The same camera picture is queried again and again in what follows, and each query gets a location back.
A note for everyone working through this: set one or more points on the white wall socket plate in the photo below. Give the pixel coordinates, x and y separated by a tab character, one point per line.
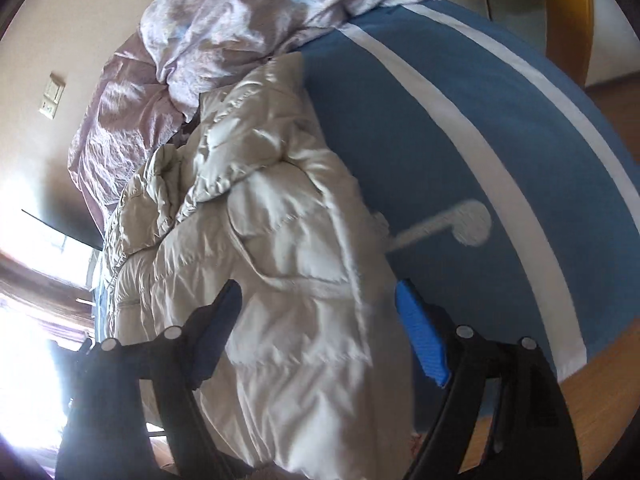
48	109

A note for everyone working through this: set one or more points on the black flat screen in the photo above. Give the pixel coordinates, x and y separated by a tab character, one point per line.
65	227

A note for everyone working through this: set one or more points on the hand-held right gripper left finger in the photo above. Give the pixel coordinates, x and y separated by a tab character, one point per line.
216	340

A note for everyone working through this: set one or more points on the cream puffer jacket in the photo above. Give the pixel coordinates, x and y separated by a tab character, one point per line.
280	260

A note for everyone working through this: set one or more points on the blue white striped bed sheet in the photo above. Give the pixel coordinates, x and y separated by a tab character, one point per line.
450	160

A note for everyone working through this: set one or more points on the orange wooden door frame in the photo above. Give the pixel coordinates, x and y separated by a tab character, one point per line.
567	15

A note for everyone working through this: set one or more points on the pink lilac pillow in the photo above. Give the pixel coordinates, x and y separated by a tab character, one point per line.
120	125

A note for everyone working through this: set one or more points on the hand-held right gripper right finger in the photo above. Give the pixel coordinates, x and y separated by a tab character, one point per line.
420	332

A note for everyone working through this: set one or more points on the white wall switch plate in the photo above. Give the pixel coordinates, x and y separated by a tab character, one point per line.
56	87

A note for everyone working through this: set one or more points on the pale lilac crumpled duvet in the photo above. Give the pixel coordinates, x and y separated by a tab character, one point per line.
240	15

